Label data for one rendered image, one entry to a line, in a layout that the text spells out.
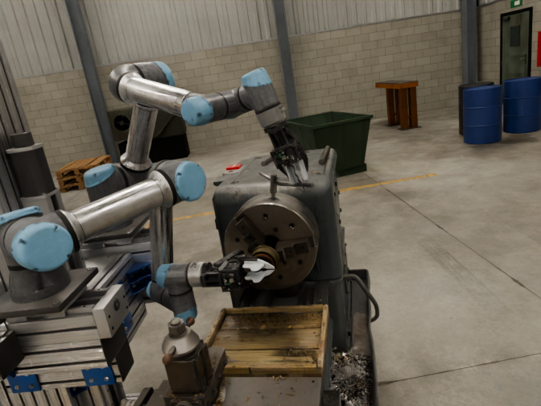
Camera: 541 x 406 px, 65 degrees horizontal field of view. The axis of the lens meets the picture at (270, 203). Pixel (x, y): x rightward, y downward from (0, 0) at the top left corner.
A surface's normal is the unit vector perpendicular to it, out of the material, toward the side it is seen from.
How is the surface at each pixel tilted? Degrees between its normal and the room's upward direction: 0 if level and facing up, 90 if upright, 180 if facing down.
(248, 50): 90
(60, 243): 91
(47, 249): 91
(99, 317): 90
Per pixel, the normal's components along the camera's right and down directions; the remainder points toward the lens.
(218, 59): 0.09, 0.28
